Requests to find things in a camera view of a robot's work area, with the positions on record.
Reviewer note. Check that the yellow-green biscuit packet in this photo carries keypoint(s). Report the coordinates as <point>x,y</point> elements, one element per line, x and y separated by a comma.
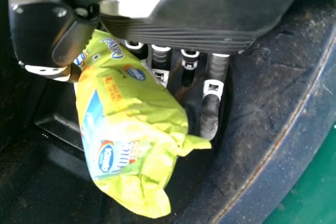
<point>126,119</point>

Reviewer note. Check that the blue plastic bin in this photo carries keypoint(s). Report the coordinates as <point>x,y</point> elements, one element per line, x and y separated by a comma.
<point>273,98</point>

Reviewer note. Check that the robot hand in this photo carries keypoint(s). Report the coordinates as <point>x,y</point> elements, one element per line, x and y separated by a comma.
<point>199,16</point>

